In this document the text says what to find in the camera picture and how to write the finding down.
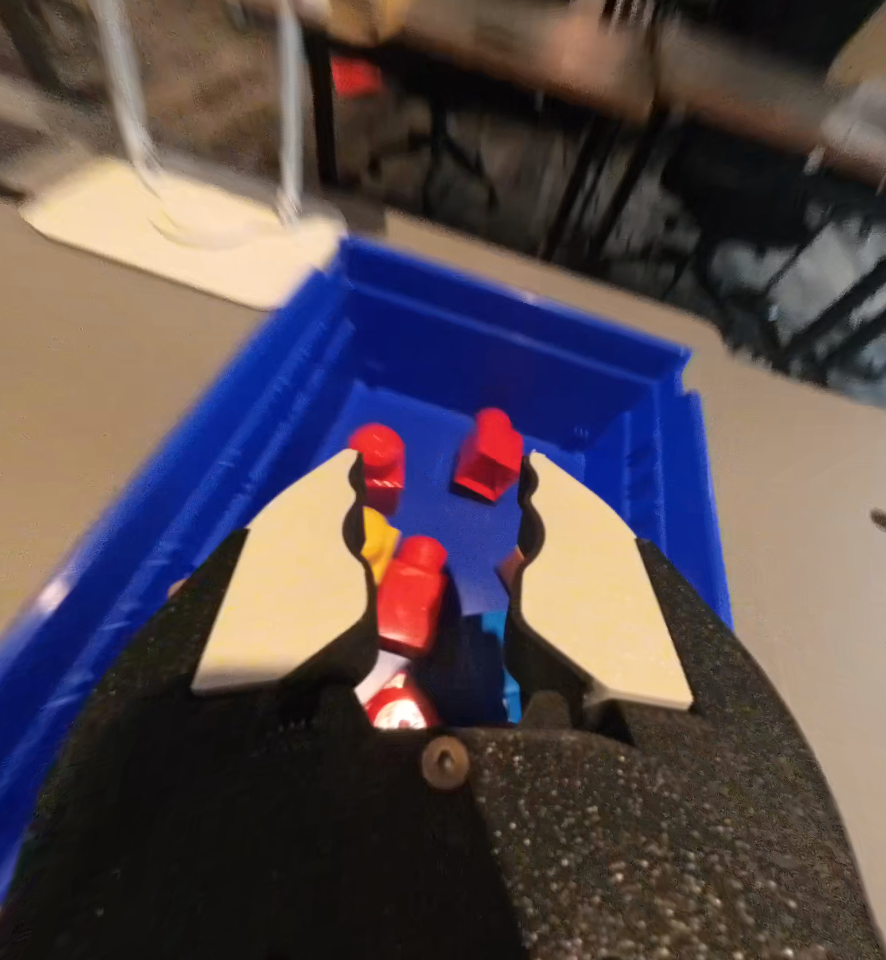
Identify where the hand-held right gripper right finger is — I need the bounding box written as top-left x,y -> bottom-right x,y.
504,450 -> 695,725

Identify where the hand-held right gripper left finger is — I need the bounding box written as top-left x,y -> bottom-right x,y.
190,448 -> 380,695

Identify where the red mega block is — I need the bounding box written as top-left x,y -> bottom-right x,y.
377,534 -> 449,660

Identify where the blue bin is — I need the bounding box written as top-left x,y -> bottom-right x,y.
0,236 -> 733,905

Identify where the pile of loose blocks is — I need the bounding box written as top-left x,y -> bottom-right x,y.
349,407 -> 525,730

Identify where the background desk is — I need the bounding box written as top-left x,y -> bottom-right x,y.
248,0 -> 886,198

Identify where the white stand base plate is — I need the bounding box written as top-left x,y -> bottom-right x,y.
21,153 -> 348,310

